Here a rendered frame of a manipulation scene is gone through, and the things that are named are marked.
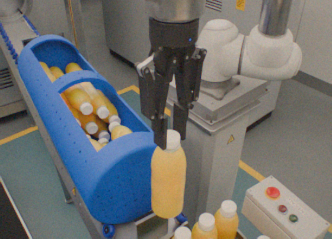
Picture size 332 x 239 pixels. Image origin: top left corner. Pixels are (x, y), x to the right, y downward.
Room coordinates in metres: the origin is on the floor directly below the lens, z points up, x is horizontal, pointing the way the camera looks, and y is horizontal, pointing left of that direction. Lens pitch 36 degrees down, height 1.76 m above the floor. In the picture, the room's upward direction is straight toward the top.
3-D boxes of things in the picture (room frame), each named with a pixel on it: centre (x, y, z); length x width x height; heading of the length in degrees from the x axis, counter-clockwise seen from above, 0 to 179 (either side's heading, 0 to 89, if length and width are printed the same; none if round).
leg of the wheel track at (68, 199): (1.35, 0.66, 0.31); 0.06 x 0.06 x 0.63; 33
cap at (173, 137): (0.44, -0.01, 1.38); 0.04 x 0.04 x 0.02
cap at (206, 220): (0.45, -0.11, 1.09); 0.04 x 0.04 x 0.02
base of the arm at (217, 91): (1.14, -0.19, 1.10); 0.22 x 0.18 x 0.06; 51
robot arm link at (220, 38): (1.13, -0.22, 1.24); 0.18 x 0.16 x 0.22; 72
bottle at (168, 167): (0.43, -0.01, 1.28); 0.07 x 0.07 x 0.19
